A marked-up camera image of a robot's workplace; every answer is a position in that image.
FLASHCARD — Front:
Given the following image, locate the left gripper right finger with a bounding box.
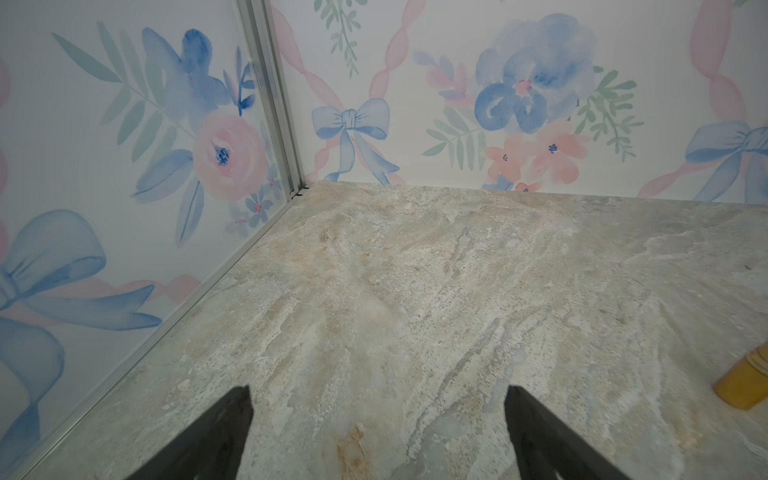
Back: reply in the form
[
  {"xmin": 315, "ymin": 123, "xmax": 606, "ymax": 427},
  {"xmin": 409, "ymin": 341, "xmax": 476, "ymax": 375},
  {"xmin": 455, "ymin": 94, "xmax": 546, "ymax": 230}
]
[{"xmin": 504, "ymin": 386, "xmax": 628, "ymax": 480}]

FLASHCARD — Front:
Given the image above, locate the left aluminium corner post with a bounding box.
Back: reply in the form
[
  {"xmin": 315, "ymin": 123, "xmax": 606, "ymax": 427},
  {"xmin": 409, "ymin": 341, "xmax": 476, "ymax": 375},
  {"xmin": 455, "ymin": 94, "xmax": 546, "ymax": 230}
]
[{"xmin": 236, "ymin": 0, "xmax": 305, "ymax": 200}]

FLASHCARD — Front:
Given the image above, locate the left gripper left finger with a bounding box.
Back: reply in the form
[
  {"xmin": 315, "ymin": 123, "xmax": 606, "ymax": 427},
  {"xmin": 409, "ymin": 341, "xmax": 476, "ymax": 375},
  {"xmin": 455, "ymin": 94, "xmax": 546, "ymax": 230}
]
[{"xmin": 128, "ymin": 385, "xmax": 254, "ymax": 480}]

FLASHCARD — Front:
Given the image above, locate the gold lipstick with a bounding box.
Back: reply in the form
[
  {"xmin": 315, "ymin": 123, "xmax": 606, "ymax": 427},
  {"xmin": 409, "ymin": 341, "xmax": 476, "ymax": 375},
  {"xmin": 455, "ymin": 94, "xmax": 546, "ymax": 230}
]
[{"xmin": 713, "ymin": 343, "xmax": 767, "ymax": 410}]

